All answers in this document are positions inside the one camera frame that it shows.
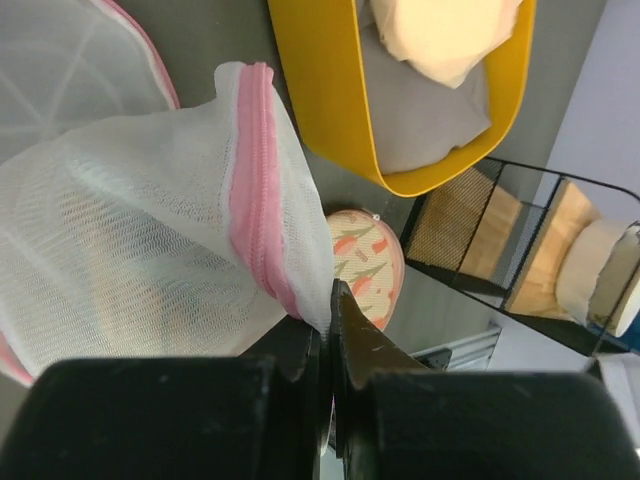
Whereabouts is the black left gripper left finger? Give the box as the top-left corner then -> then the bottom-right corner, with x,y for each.
1,317 -> 330,479

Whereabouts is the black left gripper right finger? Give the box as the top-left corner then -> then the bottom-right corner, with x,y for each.
329,280 -> 635,479

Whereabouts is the white pink-trimmed mesh laundry bag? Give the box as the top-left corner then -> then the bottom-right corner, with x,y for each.
1,62 -> 333,385

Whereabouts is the tulip print bra bag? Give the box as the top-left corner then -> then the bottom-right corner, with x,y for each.
327,209 -> 405,331

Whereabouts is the peach padded bra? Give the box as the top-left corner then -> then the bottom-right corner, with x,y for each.
370,0 -> 521,88

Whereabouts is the empty pink-trimmed mesh laundry bag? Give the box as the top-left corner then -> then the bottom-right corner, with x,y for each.
1,0 -> 179,161

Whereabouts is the white ceramic bowl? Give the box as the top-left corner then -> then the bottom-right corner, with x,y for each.
555,219 -> 629,325

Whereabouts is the grey garment in basket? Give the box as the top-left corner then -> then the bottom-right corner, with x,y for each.
360,24 -> 491,174

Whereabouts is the yellow plastic basket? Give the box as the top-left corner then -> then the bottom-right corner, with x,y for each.
268,1 -> 536,198

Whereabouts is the black wire wooden rack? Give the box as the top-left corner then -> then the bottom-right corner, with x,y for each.
401,158 -> 639,356

